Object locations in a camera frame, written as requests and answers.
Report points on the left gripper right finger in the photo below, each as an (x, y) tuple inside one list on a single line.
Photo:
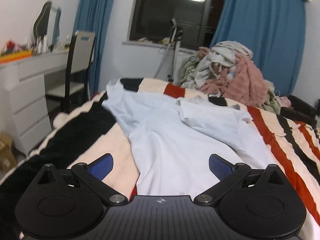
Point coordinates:
[(229, 175)]

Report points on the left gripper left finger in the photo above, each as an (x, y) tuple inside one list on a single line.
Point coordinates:
[(92, 175)]

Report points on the white t-shirt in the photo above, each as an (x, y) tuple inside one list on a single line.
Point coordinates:
[(172, 139)]

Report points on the pile of light clothes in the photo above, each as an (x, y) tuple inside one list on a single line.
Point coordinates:
[(192, 72)]

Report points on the striped fleece blanket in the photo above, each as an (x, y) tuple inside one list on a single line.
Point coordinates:
[(90, 131)]

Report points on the cardboard box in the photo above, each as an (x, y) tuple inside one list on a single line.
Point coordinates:
[(7, 158)]

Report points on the white black chair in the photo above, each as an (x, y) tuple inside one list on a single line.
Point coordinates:
[(76, 74)]

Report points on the white dressing table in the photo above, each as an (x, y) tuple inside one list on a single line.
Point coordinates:
[(24, 114)]

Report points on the pink fluffy blanket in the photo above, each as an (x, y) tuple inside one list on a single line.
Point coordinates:
[(232, 74)]

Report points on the black armchair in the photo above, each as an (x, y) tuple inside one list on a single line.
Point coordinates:
[(299, 111)]

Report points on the orange tray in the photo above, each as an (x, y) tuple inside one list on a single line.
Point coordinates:
[(15, 56)]

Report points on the black framed vanity mirror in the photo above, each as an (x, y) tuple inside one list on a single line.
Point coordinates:
[(47, 24)]

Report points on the left blue curtain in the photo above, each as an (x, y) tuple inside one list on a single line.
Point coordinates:
[(94, 16)]

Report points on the blue curtain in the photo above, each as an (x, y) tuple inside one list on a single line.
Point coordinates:
[(94, 16), (274, 30)]

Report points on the right blue curtain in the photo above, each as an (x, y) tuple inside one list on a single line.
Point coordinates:
[(274, 30)]

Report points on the dark window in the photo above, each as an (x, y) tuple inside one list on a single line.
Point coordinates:
[(198, 20)]

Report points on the camera tripod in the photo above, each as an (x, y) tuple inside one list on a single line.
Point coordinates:
[(173, 46)]

